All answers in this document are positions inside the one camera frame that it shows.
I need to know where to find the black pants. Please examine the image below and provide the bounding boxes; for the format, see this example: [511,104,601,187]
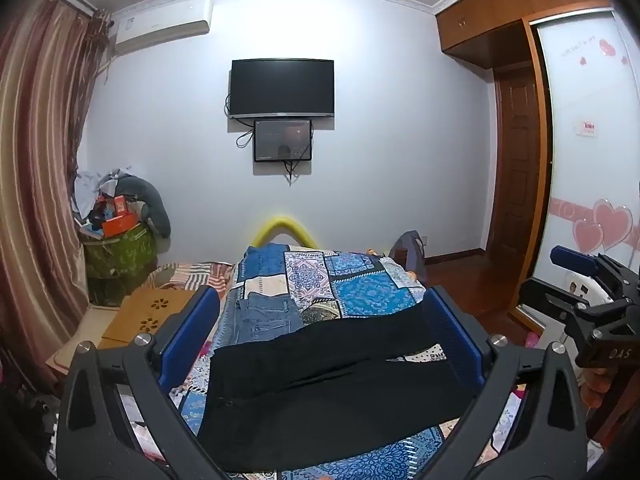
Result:
[197,305,476,473]

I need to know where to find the blue patchwork blanket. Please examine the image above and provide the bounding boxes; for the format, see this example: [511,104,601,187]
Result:
[170,242,531,480]

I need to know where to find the black wall television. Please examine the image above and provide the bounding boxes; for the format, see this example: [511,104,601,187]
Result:
[228,58,335,120]

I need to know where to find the blue jeans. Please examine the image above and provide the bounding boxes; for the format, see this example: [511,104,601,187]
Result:
[234,292,306,348]

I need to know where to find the grey bag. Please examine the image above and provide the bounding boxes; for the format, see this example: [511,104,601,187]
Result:
[387,230,429,283]

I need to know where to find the grey pillow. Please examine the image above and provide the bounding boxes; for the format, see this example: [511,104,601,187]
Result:
[114,175,172,238]

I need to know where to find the white air conditioner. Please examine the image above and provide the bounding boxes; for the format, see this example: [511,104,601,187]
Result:
[114,0,214,54]

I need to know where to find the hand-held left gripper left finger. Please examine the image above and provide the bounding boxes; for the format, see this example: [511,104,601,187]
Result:
[55,286,232,480]

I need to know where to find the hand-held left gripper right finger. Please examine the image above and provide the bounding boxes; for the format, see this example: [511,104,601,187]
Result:
[421,285,587,480]

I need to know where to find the orange box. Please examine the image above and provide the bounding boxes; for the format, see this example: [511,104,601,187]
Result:
[101,214,139,237]

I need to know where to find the wooden lap desk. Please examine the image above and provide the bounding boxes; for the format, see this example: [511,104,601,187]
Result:
[100,286,201,343]

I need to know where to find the yellow foam headboard guard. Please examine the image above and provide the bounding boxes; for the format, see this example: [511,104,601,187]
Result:
[254,214,320,248]

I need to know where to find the striped cloth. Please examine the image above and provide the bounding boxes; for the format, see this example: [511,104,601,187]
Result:
[149,260,236,292]

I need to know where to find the green patterned bag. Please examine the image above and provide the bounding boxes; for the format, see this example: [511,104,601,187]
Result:
[82,227,160,306]

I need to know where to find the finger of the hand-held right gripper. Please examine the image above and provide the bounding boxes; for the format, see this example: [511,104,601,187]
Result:
[517,277,597,335]
[550,245,610,279]

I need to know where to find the small black wall monitor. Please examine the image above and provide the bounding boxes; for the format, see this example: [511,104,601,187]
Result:
[253,119,314,163]

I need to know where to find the person's right hand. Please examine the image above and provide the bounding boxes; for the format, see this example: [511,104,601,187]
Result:
[582,366,623,411]

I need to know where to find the striped brown curtain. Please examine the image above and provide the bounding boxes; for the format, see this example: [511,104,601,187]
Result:
[0,0,113,391]

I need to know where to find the wooden overhead cabinets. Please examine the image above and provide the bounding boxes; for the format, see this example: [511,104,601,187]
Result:
[434,0,623,67]

